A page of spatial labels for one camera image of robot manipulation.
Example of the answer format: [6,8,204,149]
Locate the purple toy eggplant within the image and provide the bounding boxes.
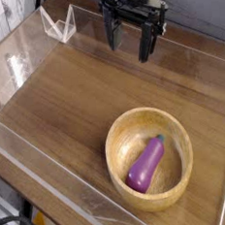
[125,134,165,193]

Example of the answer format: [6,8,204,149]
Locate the clear acrylic corner bracket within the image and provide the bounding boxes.
[39,6,77,44]

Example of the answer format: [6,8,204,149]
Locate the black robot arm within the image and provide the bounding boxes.
[99,0,169,63]

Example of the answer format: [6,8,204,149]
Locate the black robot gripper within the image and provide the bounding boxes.
[99,0,169,63]

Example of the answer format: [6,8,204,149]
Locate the clear acrylic tray walls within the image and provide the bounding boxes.
[0,4,225,225]

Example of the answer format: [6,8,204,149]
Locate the brown wooden bowl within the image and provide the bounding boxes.
[105,107,194,212]

